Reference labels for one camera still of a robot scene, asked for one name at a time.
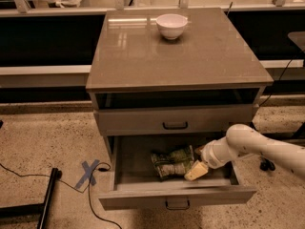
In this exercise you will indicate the black stand leg right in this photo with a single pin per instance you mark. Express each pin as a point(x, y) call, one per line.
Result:
point(266, 165)

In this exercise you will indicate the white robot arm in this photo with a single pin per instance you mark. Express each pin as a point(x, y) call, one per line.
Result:
point(241, 140)

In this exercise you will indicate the white ceramic bowl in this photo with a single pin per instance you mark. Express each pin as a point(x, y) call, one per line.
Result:
point(170, 25)

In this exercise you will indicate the green jalapeno chip bag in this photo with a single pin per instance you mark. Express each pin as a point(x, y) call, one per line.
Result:
point(173, 164)

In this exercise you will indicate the black stand leg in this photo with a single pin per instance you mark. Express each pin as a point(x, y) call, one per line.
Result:
point(266, 165)
point(40, 209)

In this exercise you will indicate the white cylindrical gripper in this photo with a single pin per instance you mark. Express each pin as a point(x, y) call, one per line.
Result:
point(209, 156)

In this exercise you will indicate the black stand leg left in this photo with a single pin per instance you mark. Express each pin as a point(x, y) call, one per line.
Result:
point(40, 209)

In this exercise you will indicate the blue tape cross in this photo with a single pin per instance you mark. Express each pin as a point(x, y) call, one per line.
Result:
point(88, 169)

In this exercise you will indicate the open grey middle drawer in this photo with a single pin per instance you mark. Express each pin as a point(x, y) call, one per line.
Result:
point(134, 183)

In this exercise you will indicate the grey drawer cabinet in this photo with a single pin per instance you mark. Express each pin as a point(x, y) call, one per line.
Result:
point(209, 64)

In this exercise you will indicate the closed grey top drawer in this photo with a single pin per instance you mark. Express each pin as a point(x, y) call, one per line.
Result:
point(172, 120)

